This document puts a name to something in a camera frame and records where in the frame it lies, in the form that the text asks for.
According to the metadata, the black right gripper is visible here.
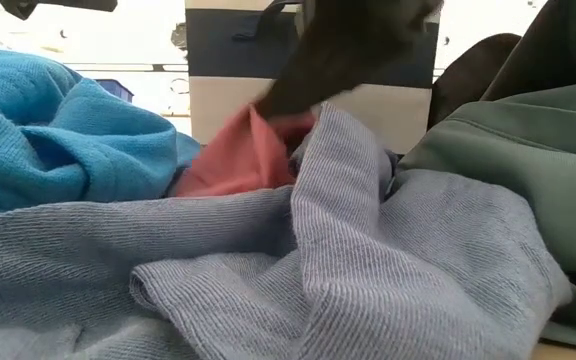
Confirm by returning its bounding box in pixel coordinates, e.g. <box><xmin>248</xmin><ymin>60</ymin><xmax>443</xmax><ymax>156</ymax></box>
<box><xmin>254</xmin><ymin>0</ymin><xmax>444</xmax><ymax>119</ymax></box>

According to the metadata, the navy white striped fabric bin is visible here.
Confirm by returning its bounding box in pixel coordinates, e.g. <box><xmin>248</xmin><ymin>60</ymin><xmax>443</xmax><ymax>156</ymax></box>
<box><xmin>185</xmin><ymin>0</ymin><xmax>442</xmax><ymax>155</ymax></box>

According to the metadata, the red garment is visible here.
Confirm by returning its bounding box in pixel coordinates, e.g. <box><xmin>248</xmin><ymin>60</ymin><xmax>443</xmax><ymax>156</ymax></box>
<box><xmin>173</xmin><ymin>103</ymin><xmax>317</xmax><ymax>199</ymax></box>

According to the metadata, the grey-blue knit garment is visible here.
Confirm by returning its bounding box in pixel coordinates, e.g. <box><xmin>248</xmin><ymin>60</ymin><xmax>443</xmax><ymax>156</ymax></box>
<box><xmin>0</xmin><ymin>102</ymin><xmax>574</xmax><ymax>360</ymax></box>

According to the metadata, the grey-green button shirt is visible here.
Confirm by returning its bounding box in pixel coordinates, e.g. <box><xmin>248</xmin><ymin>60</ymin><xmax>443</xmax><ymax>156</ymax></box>
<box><xmin>397</xmin><ymin>78</ymin><xmax>576</xmax><ymax>354</ymax></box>

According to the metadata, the bright blue garment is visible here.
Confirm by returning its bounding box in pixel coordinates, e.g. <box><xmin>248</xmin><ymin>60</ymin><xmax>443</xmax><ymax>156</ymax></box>
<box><xmin>0</xmin><ymin>46</ymin><xmax>202</xmax><ymax>221</ymax></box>

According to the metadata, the black hanging device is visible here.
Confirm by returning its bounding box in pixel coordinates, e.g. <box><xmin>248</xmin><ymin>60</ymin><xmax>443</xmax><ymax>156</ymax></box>
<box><xmin>169</xmin><ymin>22</ymin><xmax>190</xmax><ymax>52</ymax></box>

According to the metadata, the blue plastic crate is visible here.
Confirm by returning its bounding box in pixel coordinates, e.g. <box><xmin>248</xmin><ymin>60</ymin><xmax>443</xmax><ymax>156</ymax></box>
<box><xmin>95</xmin><ymin>78</ymin><xmax>135</xmax><ymax>104</ymax></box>

